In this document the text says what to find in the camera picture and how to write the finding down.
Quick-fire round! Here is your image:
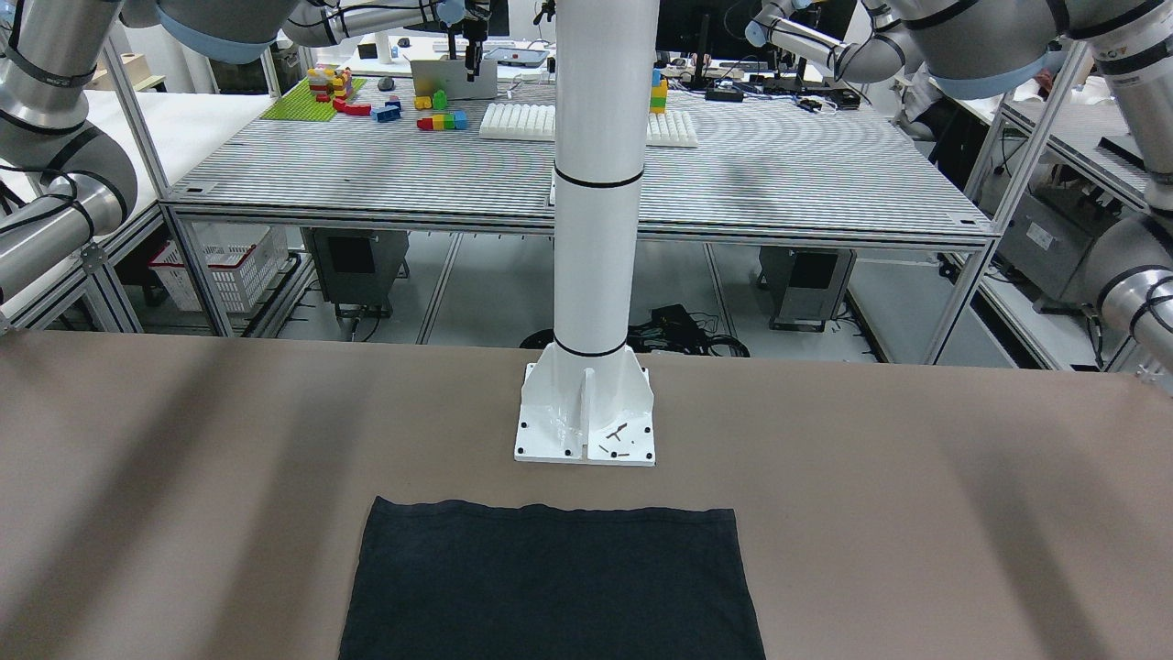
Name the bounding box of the colourful building block stack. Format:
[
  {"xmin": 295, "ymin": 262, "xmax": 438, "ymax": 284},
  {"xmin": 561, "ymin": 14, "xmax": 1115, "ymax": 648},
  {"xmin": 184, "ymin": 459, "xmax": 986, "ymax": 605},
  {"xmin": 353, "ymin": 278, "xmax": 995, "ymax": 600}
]
[{"xmin": 649, "ymin": 68, "xmax": 670, "ymax": 116}]

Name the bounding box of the striped aluminium work table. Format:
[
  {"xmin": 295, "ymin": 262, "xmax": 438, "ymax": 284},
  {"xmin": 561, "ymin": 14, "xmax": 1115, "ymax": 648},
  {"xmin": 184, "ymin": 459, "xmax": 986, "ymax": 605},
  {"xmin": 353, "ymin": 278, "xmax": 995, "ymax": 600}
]
[{"xmin": 160, "ymin": 73, "xmax": 1001, "ymax": 368}]

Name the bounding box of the green building block baseplate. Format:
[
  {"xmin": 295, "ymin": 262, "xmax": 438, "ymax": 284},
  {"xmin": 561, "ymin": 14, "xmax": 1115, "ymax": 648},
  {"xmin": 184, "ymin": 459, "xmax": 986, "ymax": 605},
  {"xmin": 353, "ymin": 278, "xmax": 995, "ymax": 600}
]
[{"xmin": 260, "ymin": 75, "xmax": 372, "ymax": 122}]

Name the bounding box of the black t-shirt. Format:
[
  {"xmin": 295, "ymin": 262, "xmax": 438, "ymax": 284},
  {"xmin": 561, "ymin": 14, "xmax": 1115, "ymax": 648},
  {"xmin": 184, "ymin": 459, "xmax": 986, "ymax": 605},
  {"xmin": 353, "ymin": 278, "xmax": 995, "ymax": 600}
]
[{"xmin": 339, "ymin": 498, "xmax": 765, "ymax": 659}]

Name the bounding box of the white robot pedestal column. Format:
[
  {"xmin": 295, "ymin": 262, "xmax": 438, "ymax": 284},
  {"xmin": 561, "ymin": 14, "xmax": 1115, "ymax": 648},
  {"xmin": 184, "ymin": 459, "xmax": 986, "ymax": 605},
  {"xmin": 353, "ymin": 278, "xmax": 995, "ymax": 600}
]
[{"xmin": 514, "ymin": 1, "xmax": 659, "ymax": 467}]

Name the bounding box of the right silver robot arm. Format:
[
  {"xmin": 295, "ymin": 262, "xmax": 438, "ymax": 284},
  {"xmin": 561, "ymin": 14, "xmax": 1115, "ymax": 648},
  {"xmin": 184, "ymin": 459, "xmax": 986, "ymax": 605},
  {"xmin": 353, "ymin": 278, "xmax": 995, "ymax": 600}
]
[{"xmin": 1, "ymin": 1, "xmax": 296, "ymax": 298}]

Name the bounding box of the white plastic basket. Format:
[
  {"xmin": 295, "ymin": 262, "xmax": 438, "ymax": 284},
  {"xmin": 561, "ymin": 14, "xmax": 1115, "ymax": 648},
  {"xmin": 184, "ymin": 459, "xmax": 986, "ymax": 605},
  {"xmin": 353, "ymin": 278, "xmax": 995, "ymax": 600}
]
[{"xmin": 149, "ymin": 223, "xmax": 289, "ymax": 314}]

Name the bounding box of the grey control box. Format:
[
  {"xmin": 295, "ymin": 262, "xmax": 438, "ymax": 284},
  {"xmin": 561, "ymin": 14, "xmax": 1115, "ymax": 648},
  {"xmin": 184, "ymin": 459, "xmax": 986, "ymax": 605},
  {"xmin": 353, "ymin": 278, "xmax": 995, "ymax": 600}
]
[{"xmin": 301, "ymin": 227, "xmax": 411, "ymax": 318}]

